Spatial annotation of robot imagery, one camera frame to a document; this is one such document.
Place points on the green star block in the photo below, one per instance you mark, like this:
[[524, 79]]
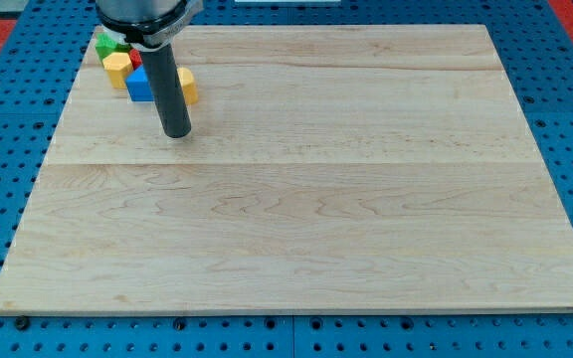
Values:
[[105, 46]]

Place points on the red block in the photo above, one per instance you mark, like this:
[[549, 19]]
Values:
[[135, 58]]

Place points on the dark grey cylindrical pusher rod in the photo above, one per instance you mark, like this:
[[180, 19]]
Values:
[[164, 83]]

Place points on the light wooden board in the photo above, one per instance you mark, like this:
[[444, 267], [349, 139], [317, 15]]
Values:
[[345, 170]]

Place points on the yellow rounded block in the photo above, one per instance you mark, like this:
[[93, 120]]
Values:
[[188, 85]]

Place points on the blue pentagon block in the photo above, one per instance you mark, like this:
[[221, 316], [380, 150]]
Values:
[[138, 86]]

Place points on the yellow hexagon block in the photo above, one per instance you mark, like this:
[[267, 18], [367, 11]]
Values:
[[118, 67]]

